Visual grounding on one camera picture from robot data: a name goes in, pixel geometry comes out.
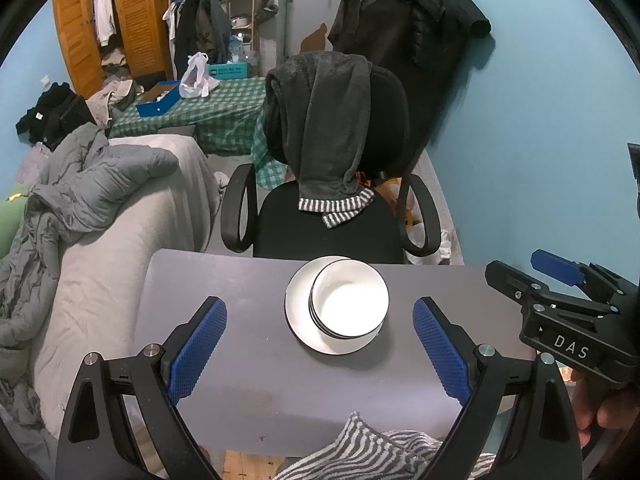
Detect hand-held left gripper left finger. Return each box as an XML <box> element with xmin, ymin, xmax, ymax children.
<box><xmin>55</xmin><ymin>296</ymin><xmax>228</xmax><ymax>480</ymax></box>

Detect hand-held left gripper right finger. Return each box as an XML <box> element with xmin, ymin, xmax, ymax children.
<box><xmin>412</xmin><ymin>296</ymin><xmax>585</xmax><ymax>480</ymax></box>

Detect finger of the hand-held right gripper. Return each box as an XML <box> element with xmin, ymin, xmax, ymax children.
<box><xmin>530</xmin><ymin>249</ymin><xmax>626</xmax><ymax>307</ymax></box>
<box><xmin>485</xmin><ymin>260</ymin><xmax>551</xmax><ymax>312</ymax></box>

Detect white plate black rim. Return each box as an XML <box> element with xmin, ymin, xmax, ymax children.
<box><xmin>285</xmin><ymin>256</ymin><xmax>388</xmax><ymax>356</ymax></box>

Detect person's right hand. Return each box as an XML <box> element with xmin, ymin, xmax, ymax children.
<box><xmin>570</xmin><ymin>371</ymin><xmax>640</xmax><ymax>447</ymax></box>

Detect white crumpled cloth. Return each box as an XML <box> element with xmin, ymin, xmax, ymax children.
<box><xmin>406</xmin><ymin>225</ymin><xmax>453</xmax><ymax>266</ymax></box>

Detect zebra striped cloth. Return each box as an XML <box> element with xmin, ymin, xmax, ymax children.
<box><xmin>272</xmin><ymin>411</ymin><xmax>496</xmax><ymax>480</ymax></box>

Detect orange bag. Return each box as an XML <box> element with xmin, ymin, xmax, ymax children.
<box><xmin>357</xmin><ymin>170</ymin><xmax>426</xmax><ymax>228</ymax></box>

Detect grey quilted duvet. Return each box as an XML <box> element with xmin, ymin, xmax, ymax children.
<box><xmin>0</xmin><ymin>122</ymin><xmax>181</xmax><ymax>428</ymax></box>

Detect black office chair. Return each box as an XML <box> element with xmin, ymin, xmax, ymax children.
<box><xmin>220</xmin><ymin>50</ymin><xmax>443</xmax><ymax>266</ymax></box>

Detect green pillow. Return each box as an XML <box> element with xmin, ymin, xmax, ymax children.
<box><xmin>0</xmin><ymin>185</ymin><xmax>33</xmax><ymax>258</ymax></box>

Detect green checked tablecloth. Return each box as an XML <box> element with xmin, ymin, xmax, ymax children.
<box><xmin>107</xmin><ymin>76</ymin><xmax>291</xmax><ymax>191</ymax></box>

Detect blue open box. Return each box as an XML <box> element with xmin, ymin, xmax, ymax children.
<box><xmin>136</xmin><ymin>81</ymin><xmax>182</xmax><ymax>118</ymax></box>

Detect grey fleece garment striped hem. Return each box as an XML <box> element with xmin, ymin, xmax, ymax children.
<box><xmin>265</xmin><ymin>51</ymin><xmax>376</xmax><ymax>228</ymax></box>

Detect beige crumpled garment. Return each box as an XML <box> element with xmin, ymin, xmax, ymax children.
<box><xmin>85</xmin><ymin>79</ymin><xmax>136</xmax><ymax>128</ymax></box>

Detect white plastic bag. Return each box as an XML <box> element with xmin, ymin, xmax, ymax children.
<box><xmin>178</xmin><ymin>51</ymin><xmax>221</xmax><ymax>99</ymax></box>

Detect black hanging coats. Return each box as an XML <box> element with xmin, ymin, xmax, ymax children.
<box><xmin>327</xmin><ymin>0</ymin><xmax>493</xmax><ymax>156</ymax></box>

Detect black clothes pile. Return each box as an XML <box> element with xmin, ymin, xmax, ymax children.
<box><xmin>15</xmin><ymin>82</ymin><xmax>96</xmax><ymax>151</ymax></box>

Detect dark hanging jackets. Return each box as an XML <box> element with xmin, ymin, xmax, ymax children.
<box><xmin>162</xmin><ymin>0</ymin><xmax>233</xmax><ymax>78</ymax></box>

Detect orange louvred wardrobe door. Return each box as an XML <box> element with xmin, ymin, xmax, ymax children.
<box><xmin>112</xmin><ymin>0</ymin><xmax>173</xmax><ymax>78</ymax></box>
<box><xmin>51</xmin><ymin>0</ymin><xmax>106</xmax><ymax>98</ymax></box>

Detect white door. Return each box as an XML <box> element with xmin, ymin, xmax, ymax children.
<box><xmin>280</xmin><ymin>0</ymin><xmax>346</xmax><ymax>66</ymax></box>

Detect white hanging shirt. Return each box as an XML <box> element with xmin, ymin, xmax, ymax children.
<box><xmin>92</xmin><ymin>0</ymin><xmax>117</xmax><ymax>48</ymax></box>

